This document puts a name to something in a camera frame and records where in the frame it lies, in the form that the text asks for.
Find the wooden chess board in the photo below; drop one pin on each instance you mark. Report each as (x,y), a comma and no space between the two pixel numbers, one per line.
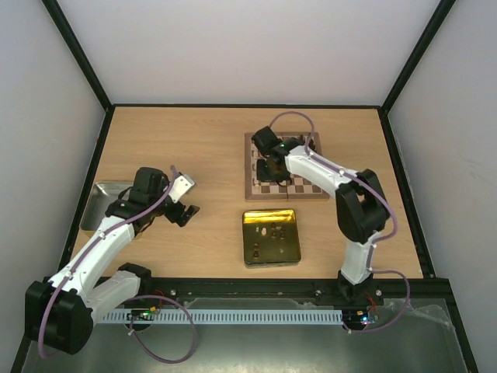
(297,189)

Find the dark chess pieces in tin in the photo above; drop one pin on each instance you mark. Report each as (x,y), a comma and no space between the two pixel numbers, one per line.
(268,242)

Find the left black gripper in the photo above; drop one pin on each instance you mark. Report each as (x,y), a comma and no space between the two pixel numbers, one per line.
(175,217)

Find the silver metal tray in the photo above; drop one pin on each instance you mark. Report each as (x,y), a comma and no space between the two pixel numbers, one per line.
(101,196)

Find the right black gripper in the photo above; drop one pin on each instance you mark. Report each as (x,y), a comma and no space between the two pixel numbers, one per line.
(269,169)

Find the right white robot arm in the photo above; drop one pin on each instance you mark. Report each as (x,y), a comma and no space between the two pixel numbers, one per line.
(361,207)

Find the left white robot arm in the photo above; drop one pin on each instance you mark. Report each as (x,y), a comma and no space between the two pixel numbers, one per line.
(61,312)

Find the gold metal tin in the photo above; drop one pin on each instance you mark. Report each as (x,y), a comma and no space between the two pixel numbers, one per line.
(284,217)

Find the white slotted cable duct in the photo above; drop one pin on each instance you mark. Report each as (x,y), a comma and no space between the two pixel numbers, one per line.
(228,317)

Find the metal base plate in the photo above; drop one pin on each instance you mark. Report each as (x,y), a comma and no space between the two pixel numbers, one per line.
(422,340)

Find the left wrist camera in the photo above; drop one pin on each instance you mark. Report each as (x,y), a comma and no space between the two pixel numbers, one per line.
(182,185)

